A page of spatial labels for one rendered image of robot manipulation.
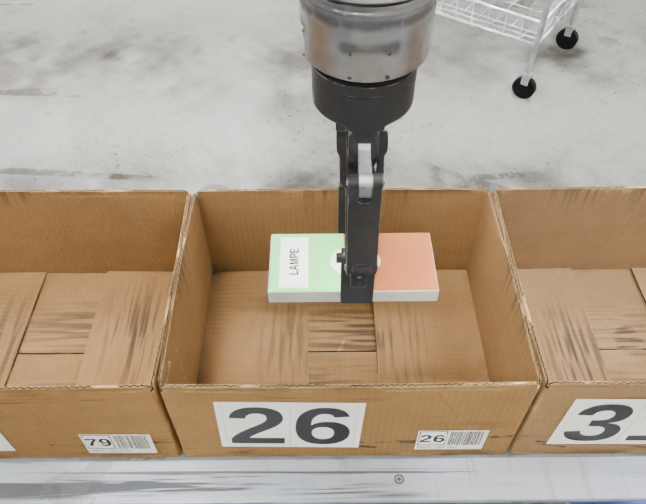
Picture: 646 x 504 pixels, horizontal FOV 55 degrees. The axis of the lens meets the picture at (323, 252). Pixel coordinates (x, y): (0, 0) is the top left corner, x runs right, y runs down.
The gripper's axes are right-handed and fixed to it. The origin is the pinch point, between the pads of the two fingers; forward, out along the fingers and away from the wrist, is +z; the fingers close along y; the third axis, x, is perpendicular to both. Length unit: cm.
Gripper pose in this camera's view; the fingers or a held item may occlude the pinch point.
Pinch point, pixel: (355, 247)
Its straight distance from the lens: 58.7
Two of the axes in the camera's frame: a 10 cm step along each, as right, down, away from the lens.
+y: 0.1, 7.5, -6.6
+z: 0.1, 6.6, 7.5
